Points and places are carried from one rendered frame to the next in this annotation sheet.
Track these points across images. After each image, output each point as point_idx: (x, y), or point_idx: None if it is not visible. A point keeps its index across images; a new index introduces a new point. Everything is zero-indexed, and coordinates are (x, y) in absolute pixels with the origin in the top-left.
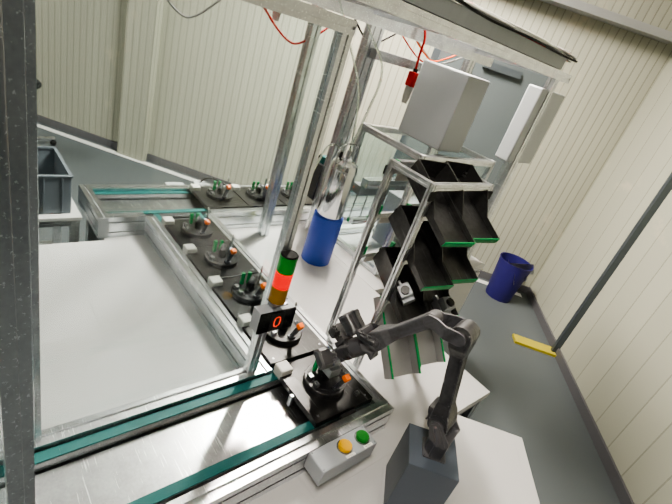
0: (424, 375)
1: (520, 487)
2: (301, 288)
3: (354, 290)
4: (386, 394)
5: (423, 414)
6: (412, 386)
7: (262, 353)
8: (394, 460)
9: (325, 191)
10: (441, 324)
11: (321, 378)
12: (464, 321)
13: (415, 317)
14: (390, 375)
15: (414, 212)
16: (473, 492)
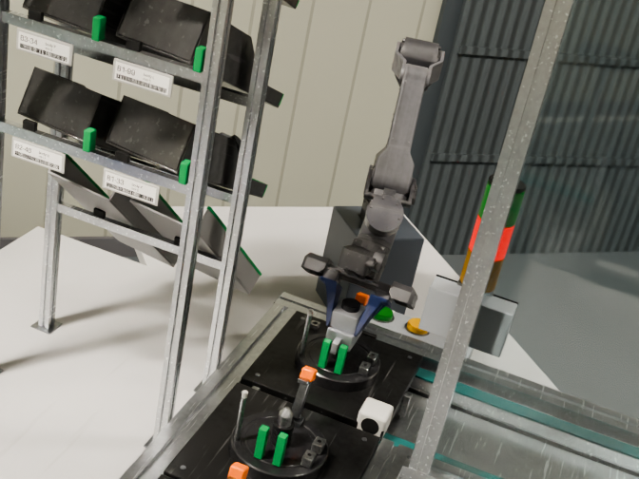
0: (79, 298)
1: (227, 218)
2: None
3: None
4: (192, 340)
5: (191, 297)
6: (131, 312)
7: (369, 459)
8: (366, 293)
9: None
10: (437, 65)
11: (346, 358)
12: (416, 44)
13: (404, 102)
14: (257, 276)
15: (153, 16)
16: (284, 255)
